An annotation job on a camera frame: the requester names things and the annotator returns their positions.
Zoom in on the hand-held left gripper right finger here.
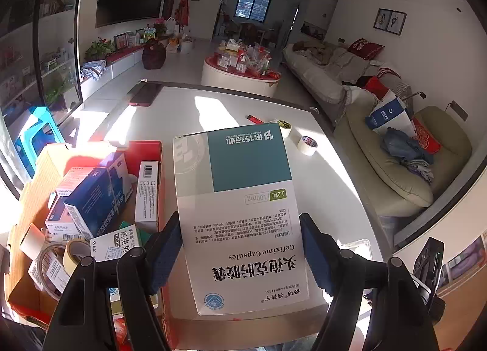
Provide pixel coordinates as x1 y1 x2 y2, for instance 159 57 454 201
299 213 444 351

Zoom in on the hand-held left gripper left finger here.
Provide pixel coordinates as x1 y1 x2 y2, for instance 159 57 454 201
44 212 183 351

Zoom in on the narrow white barcode medicine box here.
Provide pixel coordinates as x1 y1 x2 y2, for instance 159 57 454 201
134 161 160 233

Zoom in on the blue medicine box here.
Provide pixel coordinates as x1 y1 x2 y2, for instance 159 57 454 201
64 153 132 240

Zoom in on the beige tape roll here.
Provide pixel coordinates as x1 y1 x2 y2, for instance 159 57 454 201
63 237 92 276

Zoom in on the transparent plastic box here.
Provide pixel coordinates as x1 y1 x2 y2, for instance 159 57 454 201
172 123 310 317

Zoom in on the large clear tape ring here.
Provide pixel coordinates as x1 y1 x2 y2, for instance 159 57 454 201
28 242 73 300

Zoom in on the red cardboard box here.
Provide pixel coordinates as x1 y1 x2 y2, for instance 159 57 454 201
4 140 179 351

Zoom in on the beige lounge chair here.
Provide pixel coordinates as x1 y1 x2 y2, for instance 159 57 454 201
335 86 473 218

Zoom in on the white tape roll red-blue label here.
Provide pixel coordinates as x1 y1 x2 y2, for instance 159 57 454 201
297 135 319 156

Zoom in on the pile of clothes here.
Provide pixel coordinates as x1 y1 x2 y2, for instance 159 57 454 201
382 127 435 185

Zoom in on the white navy medicine box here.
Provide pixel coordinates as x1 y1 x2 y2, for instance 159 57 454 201
45 193 92 237

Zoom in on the white red-striped medicine box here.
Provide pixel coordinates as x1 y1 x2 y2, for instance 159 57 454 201
55 167 96 197

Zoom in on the red patterned bag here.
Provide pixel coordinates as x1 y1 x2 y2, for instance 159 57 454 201
412 118 443 154

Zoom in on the white tape roll yellow label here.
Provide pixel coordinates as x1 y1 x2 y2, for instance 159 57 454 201
275 120 293 139

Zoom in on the white blue paper bag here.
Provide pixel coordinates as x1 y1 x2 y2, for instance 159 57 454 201
365 90 415 136

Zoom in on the red-cased smartphone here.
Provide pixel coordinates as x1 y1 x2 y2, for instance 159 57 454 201
128 82 163 107

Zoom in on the blue plastic stool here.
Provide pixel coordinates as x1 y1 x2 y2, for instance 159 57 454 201
13 106 66 178

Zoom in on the white sofa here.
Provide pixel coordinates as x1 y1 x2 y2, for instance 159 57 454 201
283 41 381 106

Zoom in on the white low console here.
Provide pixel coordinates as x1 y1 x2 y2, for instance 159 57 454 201
78 44 153 102

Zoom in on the striped plastic bag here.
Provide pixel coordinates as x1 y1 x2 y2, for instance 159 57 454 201
81 60 108 81

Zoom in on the dark red basket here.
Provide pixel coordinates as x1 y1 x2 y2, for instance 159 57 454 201
142 41 167 70

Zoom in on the cluster of bottles and packets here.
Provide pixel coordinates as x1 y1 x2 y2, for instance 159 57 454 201
214 40 274 75

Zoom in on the red cushion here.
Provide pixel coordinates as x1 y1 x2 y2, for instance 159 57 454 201
348 37 385 61

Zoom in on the green potted plant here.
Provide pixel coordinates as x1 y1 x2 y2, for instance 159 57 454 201
84 37 115 61

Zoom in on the row of colourful packets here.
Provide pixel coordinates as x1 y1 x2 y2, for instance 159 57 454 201
112 16 194 55

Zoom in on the glass display cabinet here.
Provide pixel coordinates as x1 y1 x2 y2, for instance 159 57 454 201
0 0 82 139

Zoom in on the dark window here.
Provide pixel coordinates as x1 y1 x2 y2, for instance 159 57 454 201
236 0 271 23

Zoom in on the red bag with handles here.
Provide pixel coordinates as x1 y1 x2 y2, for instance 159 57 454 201
363 76 389 100

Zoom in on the dark landscape wall picture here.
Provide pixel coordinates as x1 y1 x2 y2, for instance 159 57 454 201
300 21 327 40

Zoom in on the framed wall picture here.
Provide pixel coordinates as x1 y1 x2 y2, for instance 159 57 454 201
375 9 392 34
391 11 406 36

